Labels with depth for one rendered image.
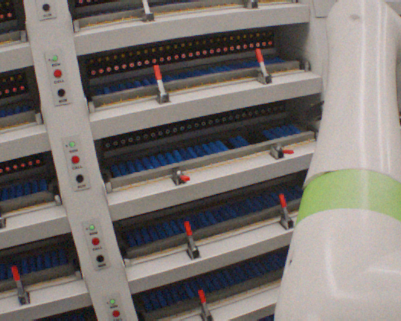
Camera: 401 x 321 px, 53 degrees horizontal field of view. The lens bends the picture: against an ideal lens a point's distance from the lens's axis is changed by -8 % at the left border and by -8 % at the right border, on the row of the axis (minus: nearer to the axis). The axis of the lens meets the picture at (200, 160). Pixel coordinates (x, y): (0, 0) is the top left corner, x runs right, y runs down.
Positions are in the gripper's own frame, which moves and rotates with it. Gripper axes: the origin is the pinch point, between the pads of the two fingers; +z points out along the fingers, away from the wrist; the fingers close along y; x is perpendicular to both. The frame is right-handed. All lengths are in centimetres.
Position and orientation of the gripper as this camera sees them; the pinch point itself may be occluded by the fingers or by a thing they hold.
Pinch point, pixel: (315, 114)
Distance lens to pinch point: 99.3
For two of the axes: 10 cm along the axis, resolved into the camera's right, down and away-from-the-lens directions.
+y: 9.3, -2.3, 2.8
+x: -2.4, -9.7, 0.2
